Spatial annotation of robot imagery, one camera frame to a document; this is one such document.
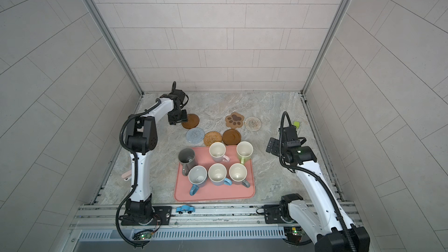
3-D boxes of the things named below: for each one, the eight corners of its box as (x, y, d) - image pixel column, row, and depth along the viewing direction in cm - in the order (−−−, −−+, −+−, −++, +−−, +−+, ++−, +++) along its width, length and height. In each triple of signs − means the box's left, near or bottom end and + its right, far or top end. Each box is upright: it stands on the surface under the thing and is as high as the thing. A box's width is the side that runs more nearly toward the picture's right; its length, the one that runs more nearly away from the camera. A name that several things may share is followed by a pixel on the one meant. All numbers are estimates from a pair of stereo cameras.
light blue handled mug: (208, 187, 78) (207, 182, 72) (210, 169, 83) (208, 163, 78) (231, 187, 78) (231, 182, 72) (231, 169, 84) (231, 163, 78)
